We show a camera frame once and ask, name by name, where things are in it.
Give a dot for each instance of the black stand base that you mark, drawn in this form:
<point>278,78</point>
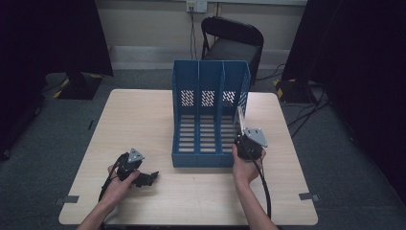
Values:
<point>79,87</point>
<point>293,91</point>

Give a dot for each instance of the person's left hand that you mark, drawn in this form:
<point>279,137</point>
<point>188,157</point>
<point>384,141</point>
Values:
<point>119,188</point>

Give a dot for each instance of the white wall socket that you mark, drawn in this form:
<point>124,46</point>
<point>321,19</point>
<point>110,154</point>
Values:
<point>196,5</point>

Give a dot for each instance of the black folding chair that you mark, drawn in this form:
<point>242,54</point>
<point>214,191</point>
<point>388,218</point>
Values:
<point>233,48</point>

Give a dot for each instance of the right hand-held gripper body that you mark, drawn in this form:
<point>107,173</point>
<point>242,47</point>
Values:
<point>252,143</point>

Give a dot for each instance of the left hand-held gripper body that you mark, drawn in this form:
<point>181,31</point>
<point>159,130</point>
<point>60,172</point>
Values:
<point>129,166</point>

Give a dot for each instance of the blue three-slot file rack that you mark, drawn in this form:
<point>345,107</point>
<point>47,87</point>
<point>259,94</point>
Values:
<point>207,127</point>

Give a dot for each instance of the green leaf picture book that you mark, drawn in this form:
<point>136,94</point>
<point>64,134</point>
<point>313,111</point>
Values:
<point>240,123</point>

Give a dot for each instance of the small black floor marker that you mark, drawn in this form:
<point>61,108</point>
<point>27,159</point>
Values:
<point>91,125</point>

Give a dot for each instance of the person's right hand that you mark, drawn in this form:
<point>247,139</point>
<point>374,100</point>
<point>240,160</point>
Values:
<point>244,169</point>

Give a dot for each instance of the dark curtain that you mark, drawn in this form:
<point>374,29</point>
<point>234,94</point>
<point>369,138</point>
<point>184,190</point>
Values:
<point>48,48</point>
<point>360,64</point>

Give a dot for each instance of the grey tape strip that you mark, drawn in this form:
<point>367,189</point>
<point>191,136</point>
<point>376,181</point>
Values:
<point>309,196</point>
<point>68,199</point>

